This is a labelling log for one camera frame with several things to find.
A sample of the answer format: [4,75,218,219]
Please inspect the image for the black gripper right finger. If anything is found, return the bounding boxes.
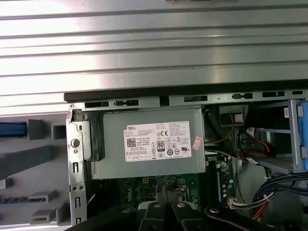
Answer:
[167,186,277,231]

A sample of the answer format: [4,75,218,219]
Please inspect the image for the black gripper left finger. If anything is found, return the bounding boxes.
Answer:
[70,184,169,231]

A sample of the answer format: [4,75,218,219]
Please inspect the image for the hard disk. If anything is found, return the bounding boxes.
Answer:
[0,121,27,139]

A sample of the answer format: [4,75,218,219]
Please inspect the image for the green motherboard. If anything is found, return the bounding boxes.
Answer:
[85,154,241,217]

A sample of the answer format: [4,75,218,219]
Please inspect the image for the grey power supply unit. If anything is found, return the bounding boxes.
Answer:
[90,107,207,180]

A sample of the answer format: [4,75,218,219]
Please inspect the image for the grey parts rack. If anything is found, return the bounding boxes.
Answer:
[0,113,72,227]

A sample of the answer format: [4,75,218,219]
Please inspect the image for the black open PC case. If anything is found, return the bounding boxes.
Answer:
[64,89,308,231]

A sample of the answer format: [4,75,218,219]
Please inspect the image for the grey metal drive cage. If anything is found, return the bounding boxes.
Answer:
[245,98,302,174]

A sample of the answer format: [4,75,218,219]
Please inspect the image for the RAM stick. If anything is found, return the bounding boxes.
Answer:
[0,196,46,204]

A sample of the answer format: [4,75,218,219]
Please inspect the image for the blue plastic drive latch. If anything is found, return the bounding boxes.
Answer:
[296,100,308,172]

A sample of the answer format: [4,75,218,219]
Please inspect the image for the yellow wires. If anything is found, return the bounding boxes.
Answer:
[204,113,235,145]

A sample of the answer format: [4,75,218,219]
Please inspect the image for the black wire bundle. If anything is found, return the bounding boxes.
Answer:
[250,172,308,220]

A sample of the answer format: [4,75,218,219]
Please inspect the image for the red data wire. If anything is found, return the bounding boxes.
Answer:
[240,140,270,160]

